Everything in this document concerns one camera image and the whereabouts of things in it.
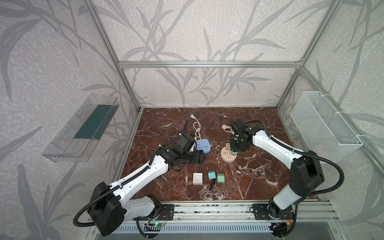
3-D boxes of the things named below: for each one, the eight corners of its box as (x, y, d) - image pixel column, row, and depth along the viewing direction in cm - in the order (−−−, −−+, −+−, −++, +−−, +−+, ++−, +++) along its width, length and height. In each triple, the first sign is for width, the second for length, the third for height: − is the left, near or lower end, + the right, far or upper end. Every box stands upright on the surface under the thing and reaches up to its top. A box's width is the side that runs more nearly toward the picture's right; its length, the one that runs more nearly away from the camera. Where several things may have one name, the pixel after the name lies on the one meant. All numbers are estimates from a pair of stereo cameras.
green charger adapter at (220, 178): (217, 183, 85) (217, 181, 83) (216, 175, 88) (217, 173, 86) (224, 183, 85) (225, 181, 83) (223, 175, 88) (224, 173, 86)
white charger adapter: (193, 184, 85) (192, 183, 82) (193, 174, 88) (193, 172, 86) (202, 184, 85) (202, 183, 82) (202, 174, 88) (202, 172, 86)
